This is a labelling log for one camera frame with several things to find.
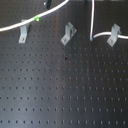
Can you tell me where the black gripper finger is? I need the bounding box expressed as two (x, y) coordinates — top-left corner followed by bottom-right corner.
(46, 0), (52, 9)

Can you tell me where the green tape marker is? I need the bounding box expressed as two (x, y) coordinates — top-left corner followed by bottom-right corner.
(34, 15), (39, 21)

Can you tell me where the middle metal cable clip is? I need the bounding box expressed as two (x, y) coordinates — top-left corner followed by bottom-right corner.
(61, 23), (77, 45)

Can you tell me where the metal cable clip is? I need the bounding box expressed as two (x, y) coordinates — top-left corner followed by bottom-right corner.
(107, 24), (121, 47)
(19, 23), (30, 44)
(61, 23), (77, 45)

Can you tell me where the left metal cable clip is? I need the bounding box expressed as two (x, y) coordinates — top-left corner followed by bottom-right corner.
(19, 23), (30, 44)

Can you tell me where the white cable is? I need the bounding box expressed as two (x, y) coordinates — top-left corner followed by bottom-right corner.
(0, 0), (128, 42)

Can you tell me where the right metal cable clip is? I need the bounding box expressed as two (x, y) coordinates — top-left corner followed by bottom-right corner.
(107, 24), (121, 47)

